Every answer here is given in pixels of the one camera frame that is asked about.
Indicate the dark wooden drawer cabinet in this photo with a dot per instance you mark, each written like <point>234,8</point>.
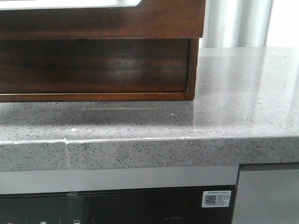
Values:
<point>98,70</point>

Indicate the black built-in dishwasher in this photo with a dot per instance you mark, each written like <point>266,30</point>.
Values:
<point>172,205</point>

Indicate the white QR code sticker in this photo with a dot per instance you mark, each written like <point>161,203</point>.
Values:
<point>216,199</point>

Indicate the grey window curtain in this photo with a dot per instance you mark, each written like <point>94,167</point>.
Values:
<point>236,23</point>

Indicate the grey cabinet door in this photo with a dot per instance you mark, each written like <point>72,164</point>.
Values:
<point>267,194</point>

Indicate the white plastic tray on cabinet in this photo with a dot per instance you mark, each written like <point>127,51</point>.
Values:
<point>64,4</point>

